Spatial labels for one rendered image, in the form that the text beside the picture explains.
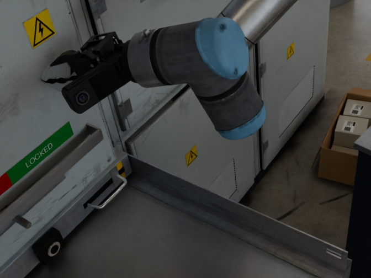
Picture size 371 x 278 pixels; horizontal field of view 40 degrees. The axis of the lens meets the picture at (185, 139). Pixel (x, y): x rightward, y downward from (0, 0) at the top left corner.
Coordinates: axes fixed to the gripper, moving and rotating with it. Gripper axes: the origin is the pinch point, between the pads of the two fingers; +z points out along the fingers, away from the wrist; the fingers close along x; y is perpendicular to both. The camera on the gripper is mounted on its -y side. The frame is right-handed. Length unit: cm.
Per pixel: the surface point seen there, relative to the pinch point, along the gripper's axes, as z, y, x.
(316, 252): -38, 1, -46
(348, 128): -15, 121, -113
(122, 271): -2.5, -11.6, -39.6
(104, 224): 6.8, -1.7, -37.1
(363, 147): -39, 46, -60
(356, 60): -6, 199, -128
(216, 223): -16.7, 4.7, -43.0
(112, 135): 18.2, 25.7, -33.8
